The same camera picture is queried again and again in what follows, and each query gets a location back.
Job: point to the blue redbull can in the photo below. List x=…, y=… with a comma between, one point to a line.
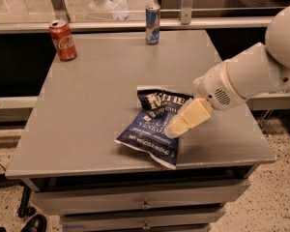
x=152, y=35

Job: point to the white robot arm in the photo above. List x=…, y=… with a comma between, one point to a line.
x=262, y=68

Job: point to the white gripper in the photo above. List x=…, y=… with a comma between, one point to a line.
x=213, y=84

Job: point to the blue kettle chip bag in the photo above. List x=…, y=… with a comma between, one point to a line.
x=145, y=133

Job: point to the upper grey drawer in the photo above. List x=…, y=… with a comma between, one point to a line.
x=139, y=198

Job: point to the metal railing frame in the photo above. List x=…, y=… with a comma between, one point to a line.
x=34, y=15

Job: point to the red coca-cola can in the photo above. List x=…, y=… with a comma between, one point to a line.
x=62, y=38

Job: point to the grey drawer cabinet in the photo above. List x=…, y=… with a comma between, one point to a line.
x=94, y=153

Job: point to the lower grey drawer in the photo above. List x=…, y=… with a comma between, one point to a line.
x=142, y=219

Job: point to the black shoe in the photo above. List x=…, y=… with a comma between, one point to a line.
x=37, y=223

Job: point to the white pedestal base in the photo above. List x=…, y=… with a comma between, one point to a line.
x=108, y=4

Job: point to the grey drawer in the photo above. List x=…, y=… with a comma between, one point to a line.
x=142, y=219
x=139, y=198

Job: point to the black caster leg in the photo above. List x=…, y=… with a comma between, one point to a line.
x=24, y=209

